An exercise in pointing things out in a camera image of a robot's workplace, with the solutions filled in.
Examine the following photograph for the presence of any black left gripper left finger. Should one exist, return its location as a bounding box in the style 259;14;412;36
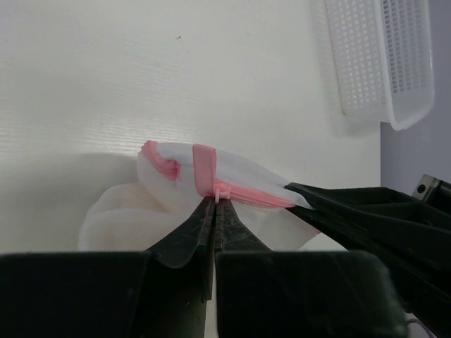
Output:
1;198;216;337

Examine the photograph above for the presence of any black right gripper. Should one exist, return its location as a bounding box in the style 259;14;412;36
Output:
285;174;451;337

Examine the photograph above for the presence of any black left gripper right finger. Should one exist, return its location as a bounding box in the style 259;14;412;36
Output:
215;200;409;337

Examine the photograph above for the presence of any white plastic mesh basket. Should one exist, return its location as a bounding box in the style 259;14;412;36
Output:
322;1;435;131

